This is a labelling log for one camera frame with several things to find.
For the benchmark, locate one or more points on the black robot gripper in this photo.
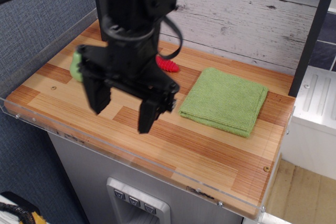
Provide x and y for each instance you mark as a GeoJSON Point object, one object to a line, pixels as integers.
{"type": "Point", "coordinates": [128, 64]}

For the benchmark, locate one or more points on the green cloth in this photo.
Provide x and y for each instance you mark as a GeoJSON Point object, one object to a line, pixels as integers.
{"type": "Point", "coordinates": [224, 101]}

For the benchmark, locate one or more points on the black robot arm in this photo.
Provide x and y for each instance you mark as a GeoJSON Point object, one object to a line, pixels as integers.
{"type": "Point", "coordinates": [136, 16]}

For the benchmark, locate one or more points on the green plastic pear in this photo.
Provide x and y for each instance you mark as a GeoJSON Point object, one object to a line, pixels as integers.
{"type": "Point", "coordinates": [74, 68]}

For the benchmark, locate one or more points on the grey toy fridge cabinet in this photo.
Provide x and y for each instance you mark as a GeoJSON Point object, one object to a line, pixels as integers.
{"type": "Point", "coordinates": [88, 171]}

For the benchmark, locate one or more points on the silver dispenser button panel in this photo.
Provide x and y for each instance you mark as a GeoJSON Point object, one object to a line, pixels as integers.
{"type": "Point", "coordinates": [131, 205]}

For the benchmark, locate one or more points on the yellow object bottom left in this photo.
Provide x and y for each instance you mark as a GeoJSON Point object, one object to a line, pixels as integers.
{"type": "Point", "coordinates": [38, 219]}

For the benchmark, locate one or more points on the white toy sink unit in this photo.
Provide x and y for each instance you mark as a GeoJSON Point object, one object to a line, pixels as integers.
{"type": "Point", "coordinates": [310, 138]}

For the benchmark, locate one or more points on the fork with red handle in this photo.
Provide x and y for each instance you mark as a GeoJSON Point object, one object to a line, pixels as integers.
{"type": "Point", "coordinates": [167, 65]}

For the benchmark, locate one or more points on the right dark post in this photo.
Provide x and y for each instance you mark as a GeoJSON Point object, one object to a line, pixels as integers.
{"type": "Point", "coordinates": [314, 32]}

